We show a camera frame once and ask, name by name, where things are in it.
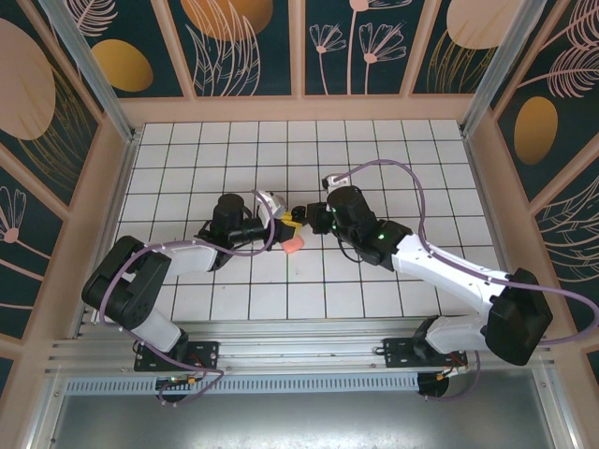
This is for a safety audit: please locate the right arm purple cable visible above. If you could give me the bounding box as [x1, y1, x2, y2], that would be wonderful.
[334, 159, 599, 403]

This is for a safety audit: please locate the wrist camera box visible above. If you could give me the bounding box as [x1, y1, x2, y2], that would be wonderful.
[321, 172, 351, 192]
[255, 189, 287, 219]

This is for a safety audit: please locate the aluminium frame post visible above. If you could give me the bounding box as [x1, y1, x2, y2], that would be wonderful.
[460, 0, 562, 137]
[37, 0, 141, 144]

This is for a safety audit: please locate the slotted grey cable duct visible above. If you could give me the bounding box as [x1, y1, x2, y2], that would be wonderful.
[65, 373, 420, 397]

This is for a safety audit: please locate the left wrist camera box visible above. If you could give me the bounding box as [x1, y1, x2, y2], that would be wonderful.
[255, 189, 287, 219]

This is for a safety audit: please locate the aluminium side rail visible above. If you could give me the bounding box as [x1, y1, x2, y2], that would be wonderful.
[72, 135, 139, 338]
[462, 135, 530, 328]

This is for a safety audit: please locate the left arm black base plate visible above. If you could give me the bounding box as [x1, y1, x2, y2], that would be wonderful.
[134, 340, 221, 373]

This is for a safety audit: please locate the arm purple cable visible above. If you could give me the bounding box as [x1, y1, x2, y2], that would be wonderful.
[98, 189, 230, 408]
[334, 159, 599, 403]

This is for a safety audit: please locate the grey metal sheet panel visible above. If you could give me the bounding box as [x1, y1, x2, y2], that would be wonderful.
[44, 369, 562, 449]

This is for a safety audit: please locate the aluminium mounting rail beam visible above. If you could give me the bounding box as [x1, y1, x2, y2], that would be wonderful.
[44, 320, 556, 375]

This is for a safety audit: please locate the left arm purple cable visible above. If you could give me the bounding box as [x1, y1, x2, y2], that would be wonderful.
[98, 189, 230, 408]

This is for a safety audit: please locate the small circuit board with LED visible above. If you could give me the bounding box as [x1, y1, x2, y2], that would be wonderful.
[156, 375, 201, 392]

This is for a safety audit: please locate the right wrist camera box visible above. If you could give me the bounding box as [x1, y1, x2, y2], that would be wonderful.
[321, 172, 351, 192]

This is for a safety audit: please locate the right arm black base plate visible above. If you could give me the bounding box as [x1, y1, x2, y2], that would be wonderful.
[373, 336, 469, 370]

